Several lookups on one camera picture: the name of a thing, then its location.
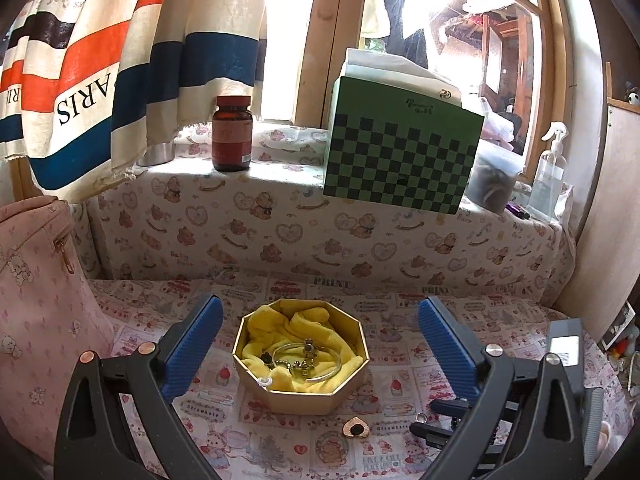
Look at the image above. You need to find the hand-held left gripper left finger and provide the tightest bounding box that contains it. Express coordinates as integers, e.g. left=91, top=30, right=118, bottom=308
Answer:
left=54, top=294, right=224, bottom=480

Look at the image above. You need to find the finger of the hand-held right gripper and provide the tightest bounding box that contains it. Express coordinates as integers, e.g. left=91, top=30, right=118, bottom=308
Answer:
left=430, top=400, right=473, bottom=417
left=410, top=422, right=481, bottom=453

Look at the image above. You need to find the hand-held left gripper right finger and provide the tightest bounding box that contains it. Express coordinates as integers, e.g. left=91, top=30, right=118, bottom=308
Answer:
left=418, top=296, right=587, bottom=480

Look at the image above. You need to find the gold octagonal box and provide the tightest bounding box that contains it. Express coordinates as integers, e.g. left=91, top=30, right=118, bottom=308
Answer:
left=231, top=298, right=369, bottom=416

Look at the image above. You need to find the silver bangle with charm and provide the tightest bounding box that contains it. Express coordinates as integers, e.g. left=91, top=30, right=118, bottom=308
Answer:
left=272, top=340, right=347, bottom=384

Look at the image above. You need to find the person's right hand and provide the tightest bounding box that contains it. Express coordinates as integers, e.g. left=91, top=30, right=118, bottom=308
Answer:
left=597, top=420, right=615, bottom=461

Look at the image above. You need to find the yellow cloth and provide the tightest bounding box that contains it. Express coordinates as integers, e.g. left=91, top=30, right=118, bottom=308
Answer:
left=240, top=307, right=365, bottom=392

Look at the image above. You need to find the white cabinet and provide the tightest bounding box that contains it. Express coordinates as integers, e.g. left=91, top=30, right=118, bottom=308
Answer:
left=552, top=100, right=640, bottom=346

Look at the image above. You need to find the patchwork print cloth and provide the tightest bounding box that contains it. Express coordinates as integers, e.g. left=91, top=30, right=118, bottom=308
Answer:
left=30, top=275, right=636, bottom=480

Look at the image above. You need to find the pink fabric bag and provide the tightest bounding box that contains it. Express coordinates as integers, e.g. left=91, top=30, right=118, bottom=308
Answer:
left=0, top=197, right=117, bottom=466

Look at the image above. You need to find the bear and heart print cloth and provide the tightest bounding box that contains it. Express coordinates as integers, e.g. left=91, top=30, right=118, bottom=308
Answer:
left=75, top=122, right=576, bottom=306

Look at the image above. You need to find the clear spray bottle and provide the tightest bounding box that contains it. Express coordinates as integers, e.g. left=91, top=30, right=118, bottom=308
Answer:
left=527, top=121, right=571, bottom=221

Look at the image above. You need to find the plastic tub with dark contents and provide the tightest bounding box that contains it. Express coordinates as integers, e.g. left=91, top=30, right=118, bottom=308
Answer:
left=465, top=142, right=523, bottom=213

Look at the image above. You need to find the metal cup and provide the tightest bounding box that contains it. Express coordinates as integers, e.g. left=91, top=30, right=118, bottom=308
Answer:
left=137, top=141, right=176, bottom=167

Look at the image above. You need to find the green checkered box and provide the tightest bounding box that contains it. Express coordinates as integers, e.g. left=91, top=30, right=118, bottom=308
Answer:
left=322, top=76, right=486, bottom=216

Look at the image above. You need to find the brown pill bottle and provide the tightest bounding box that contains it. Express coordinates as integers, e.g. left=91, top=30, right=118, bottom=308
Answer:
left=211, top=95, right=253, bottom=173

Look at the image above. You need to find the white paper bag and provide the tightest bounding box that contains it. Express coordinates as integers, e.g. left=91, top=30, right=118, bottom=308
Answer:
left=342, top=47, right=463, bottom=108

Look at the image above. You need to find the striped curtain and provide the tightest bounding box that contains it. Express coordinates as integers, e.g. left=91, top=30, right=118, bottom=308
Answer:
left=0, top=0, right=278, bottom=206

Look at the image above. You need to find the wooden window frame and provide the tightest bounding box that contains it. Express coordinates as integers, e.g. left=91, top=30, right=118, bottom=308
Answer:
left=257, top=0, right=581, bottom=181

